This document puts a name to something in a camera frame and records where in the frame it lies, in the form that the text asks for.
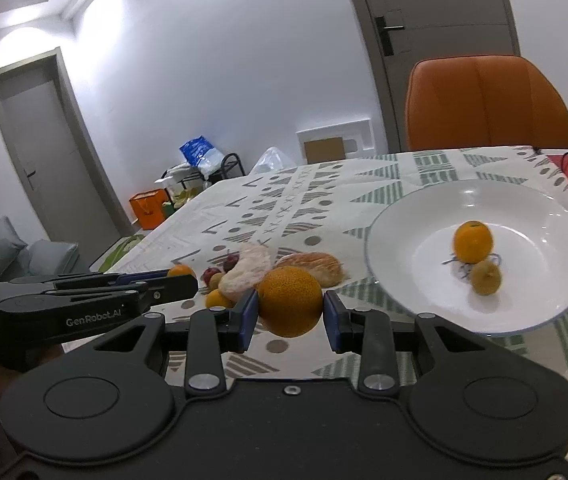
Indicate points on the yellow-green round fruit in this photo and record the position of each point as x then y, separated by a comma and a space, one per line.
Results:
486, 276
215, 282

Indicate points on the black metal rack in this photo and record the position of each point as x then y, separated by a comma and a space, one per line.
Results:
231, 165

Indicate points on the peeled pomelo piece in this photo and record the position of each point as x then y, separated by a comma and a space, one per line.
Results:
314, 266

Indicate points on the white plate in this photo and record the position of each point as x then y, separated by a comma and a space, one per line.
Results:
414, 260

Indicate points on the dark purple plum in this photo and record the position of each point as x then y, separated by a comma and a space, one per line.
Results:
231, 261

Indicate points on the white foam packaging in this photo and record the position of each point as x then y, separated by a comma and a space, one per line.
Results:
359, 135

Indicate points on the patterned tablecloth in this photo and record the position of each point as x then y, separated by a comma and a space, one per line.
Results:
314, 195

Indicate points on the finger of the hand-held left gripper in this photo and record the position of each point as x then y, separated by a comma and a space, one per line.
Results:
174, 290
139, 275

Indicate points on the large orange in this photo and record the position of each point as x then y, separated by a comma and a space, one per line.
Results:
473, 242
289, 302

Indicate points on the brown cardboard sheet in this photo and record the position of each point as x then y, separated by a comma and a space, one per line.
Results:
324, 150

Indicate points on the clear plastic bag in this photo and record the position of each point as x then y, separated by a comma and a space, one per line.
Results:
274, 160

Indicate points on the orange box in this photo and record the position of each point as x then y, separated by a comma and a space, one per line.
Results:
148, 210

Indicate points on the blue and white bag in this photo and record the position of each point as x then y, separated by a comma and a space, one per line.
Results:
199, 152

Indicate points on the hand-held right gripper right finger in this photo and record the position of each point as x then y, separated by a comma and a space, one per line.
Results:
331, 320

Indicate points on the bread pieces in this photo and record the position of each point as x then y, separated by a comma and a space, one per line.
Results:
246, 270

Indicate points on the small red fruit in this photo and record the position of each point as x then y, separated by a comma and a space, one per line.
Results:
209, 275

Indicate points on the green floor mat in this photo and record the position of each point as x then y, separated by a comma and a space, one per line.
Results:
119, 252

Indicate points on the small orange kumquat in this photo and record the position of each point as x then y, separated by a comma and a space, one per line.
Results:
219, 300
181, 270

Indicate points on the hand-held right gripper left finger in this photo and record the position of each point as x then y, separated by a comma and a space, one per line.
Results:
246, 312

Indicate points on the grey sofa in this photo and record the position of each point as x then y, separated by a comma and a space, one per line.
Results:
39, 255

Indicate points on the orange leather chair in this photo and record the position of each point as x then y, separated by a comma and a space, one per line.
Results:
484, 105

